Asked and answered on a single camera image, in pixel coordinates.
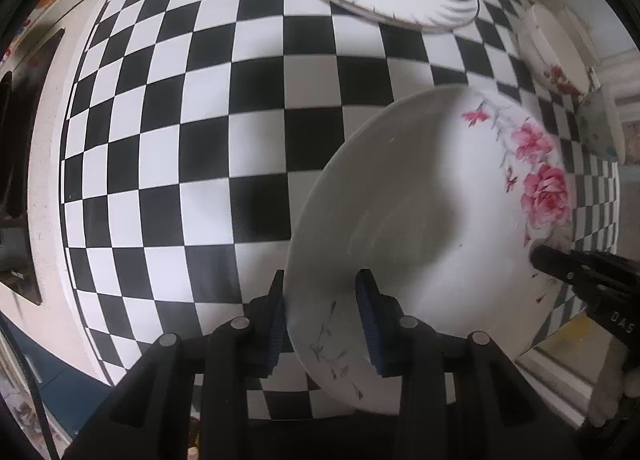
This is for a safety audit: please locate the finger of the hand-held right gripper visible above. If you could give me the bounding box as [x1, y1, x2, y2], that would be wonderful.
[530, 245, 640, 292]

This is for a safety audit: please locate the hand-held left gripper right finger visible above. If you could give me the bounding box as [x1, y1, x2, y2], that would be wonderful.
[356, 269, 581, 460]

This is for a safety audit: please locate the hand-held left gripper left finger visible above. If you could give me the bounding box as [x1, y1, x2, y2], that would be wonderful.
[65, 270, 288, 460]

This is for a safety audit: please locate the white plate with pink flowers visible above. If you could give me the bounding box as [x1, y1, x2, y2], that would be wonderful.
[285, 85, 576, 416]

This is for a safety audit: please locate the white bowl with blue flowers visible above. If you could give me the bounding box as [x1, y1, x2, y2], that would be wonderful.
[575, 89, 627, 163]

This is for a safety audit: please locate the white bowl with red flowers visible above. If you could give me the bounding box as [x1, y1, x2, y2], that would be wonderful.
[517, 4, 593, 96]

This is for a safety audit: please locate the black and white checkered mat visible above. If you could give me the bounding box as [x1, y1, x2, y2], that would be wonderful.
[60, 0, 622, 421]

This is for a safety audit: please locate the blue cabinet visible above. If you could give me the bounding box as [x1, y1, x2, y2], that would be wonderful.
[0, 315, 113, 441]

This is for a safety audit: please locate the black stovetop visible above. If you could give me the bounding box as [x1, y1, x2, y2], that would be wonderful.
[0, 28, 67, 307]

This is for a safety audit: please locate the black cable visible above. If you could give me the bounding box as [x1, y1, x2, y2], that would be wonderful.
[0, 325, 58, 460]

